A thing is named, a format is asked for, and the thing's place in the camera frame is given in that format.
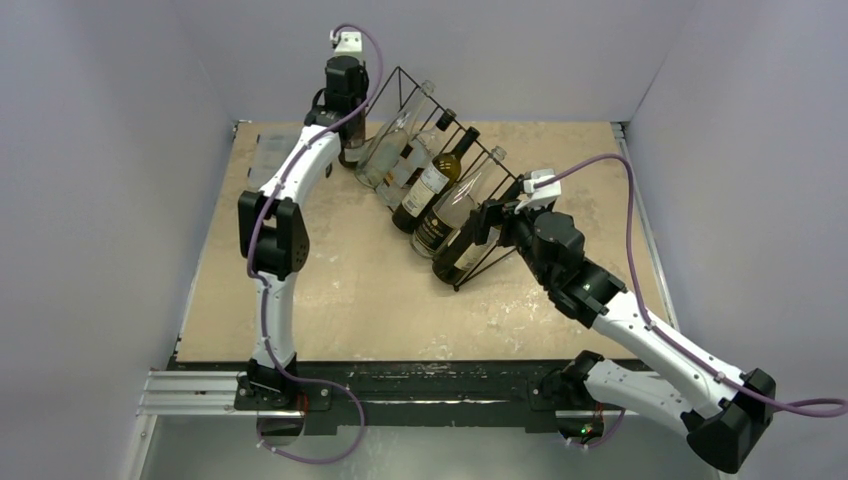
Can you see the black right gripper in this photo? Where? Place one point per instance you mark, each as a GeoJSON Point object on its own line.
{"type": "Point", "coordinates": [494, 216]}

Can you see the clear champagne bottle black label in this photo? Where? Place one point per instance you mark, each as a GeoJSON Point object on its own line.
{"type": "Point", "coordinates": [453, 208]}

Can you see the dark green wine bottle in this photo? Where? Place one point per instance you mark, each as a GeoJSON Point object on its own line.
{"type": "Point", "coordinates": [442, 172]}

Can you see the olive green wine bottle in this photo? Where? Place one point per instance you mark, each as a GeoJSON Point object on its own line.
{"type": "Point", "coordinates": [458, 254]}

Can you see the square clear bottle black cap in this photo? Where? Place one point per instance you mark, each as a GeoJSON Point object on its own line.
{"type": "Point", "coordinates": [414, 157]}

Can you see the clear glass bottle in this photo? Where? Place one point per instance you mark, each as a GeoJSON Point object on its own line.
{"type": "Point", "coordinates": [384, 151]}

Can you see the green wine bottle white label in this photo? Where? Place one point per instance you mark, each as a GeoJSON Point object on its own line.
{"type": "Point", "coordinates": [354, 135]}

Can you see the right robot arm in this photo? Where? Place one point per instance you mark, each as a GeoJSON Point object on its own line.
{"type": "Point", "coordinates": [720, 410]}

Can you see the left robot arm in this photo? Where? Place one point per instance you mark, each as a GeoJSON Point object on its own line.
{"type": "Point", "coordinates": [273, 235]}

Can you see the clear plastic screw organizer box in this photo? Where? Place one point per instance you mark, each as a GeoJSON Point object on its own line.
{"type": "Point", "coordinates": [272, 149]}

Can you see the black wire wine rack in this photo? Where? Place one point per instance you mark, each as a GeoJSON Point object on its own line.
{"type": "Point", "coordinates": [390, 98]}

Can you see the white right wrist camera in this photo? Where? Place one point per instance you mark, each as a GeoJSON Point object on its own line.
{"type": "Point", "coordinates": [539, 189]}

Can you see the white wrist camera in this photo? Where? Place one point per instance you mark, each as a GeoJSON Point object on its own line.
{"type": "Point", "coordinates": [539, 189]}
{"type": "Point", "coordinates": [348, 43]}

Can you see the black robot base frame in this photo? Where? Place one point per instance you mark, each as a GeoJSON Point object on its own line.
{"type": "Point", "coordinates": [531, 395]}

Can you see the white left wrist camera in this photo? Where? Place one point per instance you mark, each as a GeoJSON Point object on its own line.
{"type": "Point", "coordinates": [348, 43]}

